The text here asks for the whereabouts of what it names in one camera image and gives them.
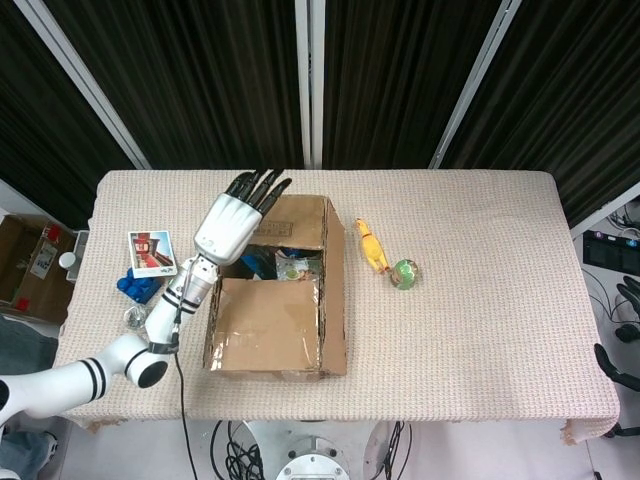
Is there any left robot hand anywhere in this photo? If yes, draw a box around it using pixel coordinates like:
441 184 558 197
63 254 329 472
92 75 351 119
192 168 293 266

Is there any brown cardboard shipping box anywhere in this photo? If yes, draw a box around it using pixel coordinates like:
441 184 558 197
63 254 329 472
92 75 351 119
202 194 349 384

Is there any open cardboard storage box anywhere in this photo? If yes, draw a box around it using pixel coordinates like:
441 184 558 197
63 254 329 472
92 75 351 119
0 214 79 324

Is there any blue plastic item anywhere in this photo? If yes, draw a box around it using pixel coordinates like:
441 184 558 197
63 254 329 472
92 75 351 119
239 247 281 281

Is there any green printed packet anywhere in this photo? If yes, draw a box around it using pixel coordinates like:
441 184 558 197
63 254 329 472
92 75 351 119
277 254 321 282

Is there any red building postcard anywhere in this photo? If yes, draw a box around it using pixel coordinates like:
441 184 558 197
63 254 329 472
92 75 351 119
127 229 179 279

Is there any blue plastic toy block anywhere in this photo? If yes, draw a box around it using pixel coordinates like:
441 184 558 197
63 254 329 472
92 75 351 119
117 267 164 305

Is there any clear glass object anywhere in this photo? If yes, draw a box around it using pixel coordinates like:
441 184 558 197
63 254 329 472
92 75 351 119
123 304 149 330

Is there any black curtain panel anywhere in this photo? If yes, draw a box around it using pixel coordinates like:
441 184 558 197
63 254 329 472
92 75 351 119
44 0 306 170
322 0 501 170
442 0 640 229
0 0 139 231

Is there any yellow rubber chicken toy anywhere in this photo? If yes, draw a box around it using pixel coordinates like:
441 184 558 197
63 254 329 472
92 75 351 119
354 217 392 275

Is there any green nesting doll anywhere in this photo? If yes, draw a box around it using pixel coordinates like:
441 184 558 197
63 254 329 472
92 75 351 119
389 258 421 291

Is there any beige woven tablecloth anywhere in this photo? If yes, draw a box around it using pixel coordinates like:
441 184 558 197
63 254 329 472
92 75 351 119
52 169 622 446

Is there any person leg in jeans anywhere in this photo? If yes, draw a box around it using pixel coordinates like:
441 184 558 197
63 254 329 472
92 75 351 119
0 427 59 480

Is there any black electronic device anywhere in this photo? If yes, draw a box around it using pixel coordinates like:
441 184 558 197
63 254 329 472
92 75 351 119
582 232 640 276

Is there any black office chair base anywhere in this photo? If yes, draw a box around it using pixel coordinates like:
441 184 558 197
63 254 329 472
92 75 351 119
593 277 640 391

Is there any white frame post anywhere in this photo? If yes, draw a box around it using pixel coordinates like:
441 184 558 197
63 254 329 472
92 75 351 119
12 0 151 170
294 0 325 169
428 0 524 170
569 182 640 239

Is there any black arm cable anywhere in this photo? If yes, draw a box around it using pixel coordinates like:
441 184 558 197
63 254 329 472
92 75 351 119
169 279 201 480

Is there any black cable bundle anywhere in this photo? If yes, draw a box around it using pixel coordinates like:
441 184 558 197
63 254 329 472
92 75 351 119
384 422 414 480
209 419 266 480

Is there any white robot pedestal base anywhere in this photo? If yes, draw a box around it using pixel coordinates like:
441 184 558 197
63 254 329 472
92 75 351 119
244 419 386 480

